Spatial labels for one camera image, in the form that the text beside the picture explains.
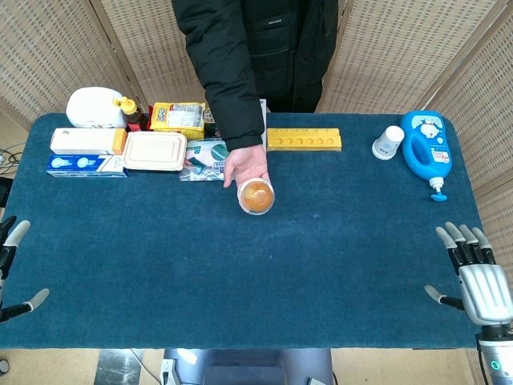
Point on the clear cup with orange content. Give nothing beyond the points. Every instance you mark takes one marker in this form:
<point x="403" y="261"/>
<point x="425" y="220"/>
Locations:
<point x="256" y="196"/>

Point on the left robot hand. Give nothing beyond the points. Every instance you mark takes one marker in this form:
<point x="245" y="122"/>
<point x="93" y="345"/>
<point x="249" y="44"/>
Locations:
<point x="11" y="240"/>

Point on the white rounded container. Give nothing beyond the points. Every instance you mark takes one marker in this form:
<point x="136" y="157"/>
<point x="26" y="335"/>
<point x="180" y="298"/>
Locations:
<point x="95" y="107"/>

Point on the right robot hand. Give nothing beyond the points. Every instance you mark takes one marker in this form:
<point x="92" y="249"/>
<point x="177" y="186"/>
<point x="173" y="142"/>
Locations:
<point x="481" y="288"/>

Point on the blue table cloth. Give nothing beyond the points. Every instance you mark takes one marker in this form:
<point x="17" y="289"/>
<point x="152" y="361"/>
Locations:
<point x="248" y="256"/>

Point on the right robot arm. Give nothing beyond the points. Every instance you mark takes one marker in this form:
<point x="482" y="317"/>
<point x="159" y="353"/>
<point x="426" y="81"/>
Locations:
<point x="496" y="353"/>

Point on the beige lidded lunch box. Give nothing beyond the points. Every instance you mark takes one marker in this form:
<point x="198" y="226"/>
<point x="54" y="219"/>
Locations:
<point x="154" y="151"/>

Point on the blue detergent pump bottle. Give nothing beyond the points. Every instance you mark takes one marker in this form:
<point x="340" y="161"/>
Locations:
<point x="425" y="144"/>

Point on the teal patterned flat package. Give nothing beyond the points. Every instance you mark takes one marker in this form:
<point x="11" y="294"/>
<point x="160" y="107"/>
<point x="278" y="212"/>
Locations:
<point x="202" y="160"/>

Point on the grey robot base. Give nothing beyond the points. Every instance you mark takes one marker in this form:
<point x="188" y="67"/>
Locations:
<point x="248" y="367"/>

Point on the person's black jacket sleeve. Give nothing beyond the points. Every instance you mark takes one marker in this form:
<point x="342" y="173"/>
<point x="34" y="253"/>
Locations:
<point x="236" y="76"/>

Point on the person's black jacket torso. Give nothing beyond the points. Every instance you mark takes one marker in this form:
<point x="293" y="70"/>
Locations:
<point x="296" y="48"/>

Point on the yellow snack bag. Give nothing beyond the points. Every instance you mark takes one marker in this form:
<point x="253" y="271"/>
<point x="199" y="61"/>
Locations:
<point x="178" y="118"/>

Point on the yellow capped honey bottle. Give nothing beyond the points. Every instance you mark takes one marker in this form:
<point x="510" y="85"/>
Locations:
<point x="131" y="110"/>

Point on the person's bare hand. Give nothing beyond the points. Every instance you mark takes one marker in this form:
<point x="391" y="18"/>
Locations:
<point x="247" y="166"/>

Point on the white and orange box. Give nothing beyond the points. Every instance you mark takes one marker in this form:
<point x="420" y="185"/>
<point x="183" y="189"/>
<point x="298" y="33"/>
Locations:
<point x="86" y="141"/>

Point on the yellow block with holes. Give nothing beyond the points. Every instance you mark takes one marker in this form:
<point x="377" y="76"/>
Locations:
<point x="304" y="139"/>

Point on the blue and white box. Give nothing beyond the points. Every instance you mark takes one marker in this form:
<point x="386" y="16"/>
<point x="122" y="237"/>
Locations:
<point x="84" y="165"/>

